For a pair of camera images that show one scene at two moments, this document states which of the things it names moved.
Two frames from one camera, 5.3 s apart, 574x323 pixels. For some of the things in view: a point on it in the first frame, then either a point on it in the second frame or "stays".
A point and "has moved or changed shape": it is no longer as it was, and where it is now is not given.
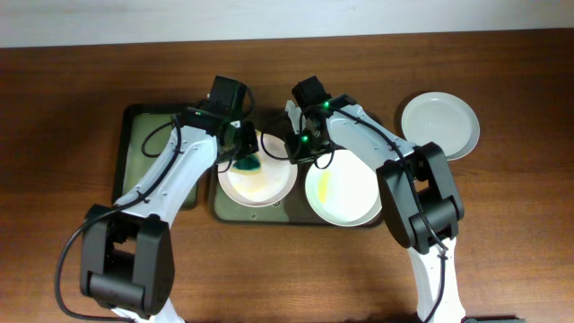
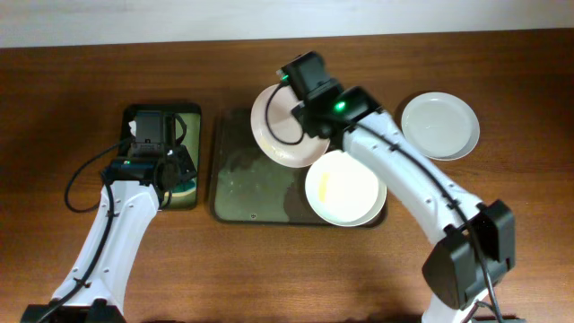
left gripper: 250,143 -> 187,167
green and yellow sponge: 247,165 has moved or changed shape
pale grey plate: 444,118 stays
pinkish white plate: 271,187 -> 278,133
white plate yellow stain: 345,193 stays
